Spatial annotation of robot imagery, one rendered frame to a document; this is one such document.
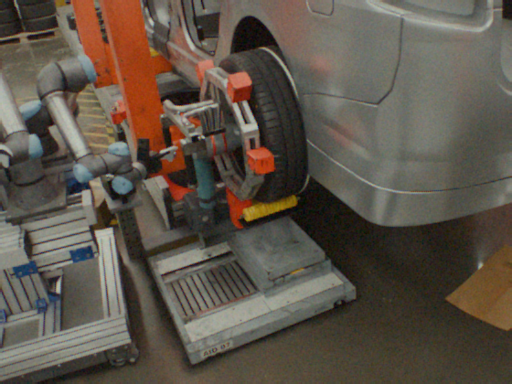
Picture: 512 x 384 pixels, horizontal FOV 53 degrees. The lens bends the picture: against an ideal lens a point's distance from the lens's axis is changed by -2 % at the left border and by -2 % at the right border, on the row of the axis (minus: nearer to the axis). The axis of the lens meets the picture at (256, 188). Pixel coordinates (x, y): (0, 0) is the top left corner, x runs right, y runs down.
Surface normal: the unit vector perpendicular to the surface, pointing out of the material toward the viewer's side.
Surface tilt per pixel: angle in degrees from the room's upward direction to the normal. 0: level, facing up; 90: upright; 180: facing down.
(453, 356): 0
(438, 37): 92
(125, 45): 90
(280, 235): 90
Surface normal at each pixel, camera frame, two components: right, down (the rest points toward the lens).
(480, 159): 0.14, 0.69
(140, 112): 0.40, 0.41
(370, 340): -0.11, -0.87
